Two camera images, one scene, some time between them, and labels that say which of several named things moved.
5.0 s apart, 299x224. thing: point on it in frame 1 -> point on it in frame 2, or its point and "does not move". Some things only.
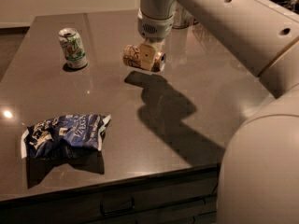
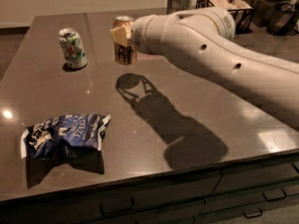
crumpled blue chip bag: [58, 134] does not move
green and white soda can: [72, 48] does not move
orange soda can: [132, 57] -> [124, 54]
